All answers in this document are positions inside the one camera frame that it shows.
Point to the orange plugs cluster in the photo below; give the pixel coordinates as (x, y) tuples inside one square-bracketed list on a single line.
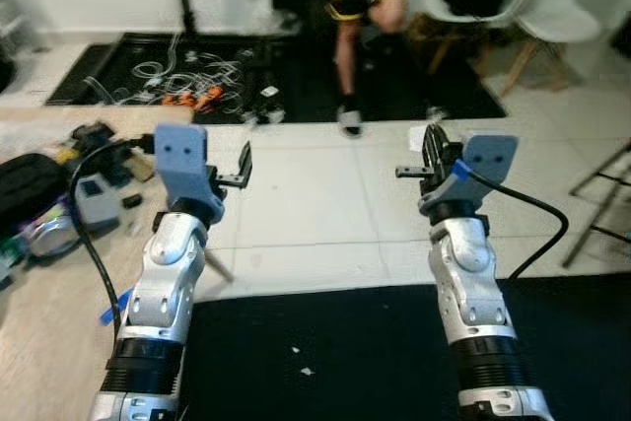
[(192, 99)]

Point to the grey device with screen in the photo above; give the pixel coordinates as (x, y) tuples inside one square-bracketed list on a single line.
[(97, 202)]

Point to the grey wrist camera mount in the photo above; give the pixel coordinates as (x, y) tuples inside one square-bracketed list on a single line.
[(187, 165), (488, 160)]

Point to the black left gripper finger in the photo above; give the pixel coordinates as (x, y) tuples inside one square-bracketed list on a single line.
[(246, 163)]

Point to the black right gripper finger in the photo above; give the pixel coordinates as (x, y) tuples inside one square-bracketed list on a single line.
[(432, 147)]

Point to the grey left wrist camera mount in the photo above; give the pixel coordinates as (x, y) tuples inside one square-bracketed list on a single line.
[(187, 165)]

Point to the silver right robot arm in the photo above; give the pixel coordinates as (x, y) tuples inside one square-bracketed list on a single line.
[(468, 283)]

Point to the large dark floor rug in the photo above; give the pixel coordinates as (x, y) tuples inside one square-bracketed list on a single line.
[(375, 352)]

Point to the black floor mat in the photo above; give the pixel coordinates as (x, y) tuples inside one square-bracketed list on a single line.
[(306, 76)]

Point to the black soft case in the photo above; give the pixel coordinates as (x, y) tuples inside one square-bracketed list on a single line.
[(30, 189)]

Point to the wooden table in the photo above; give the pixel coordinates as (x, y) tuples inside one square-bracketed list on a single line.
[(49, 322)]

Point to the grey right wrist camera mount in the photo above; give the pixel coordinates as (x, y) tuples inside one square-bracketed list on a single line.
[(488, 160)]

